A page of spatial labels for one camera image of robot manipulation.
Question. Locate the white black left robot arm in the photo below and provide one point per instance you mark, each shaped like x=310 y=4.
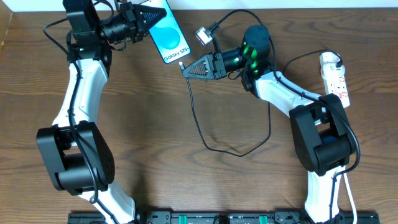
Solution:
x=77 y=158

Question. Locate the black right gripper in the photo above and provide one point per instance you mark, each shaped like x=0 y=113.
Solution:
x=217 y=64

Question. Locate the white USB wall charger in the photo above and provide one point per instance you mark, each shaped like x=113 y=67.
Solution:
x=331 y=65

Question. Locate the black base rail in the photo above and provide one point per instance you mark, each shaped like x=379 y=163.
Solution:
x=164 y=217

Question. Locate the blue Galaxy smartphone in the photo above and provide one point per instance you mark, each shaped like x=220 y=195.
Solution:
x=167 y=35

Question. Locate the white power strip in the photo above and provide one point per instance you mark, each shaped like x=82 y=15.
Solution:
x=337 y=86

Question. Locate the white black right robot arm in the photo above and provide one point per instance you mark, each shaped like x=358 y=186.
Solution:
x=324 y=142

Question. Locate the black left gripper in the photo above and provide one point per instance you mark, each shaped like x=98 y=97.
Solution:
x=135 y=22

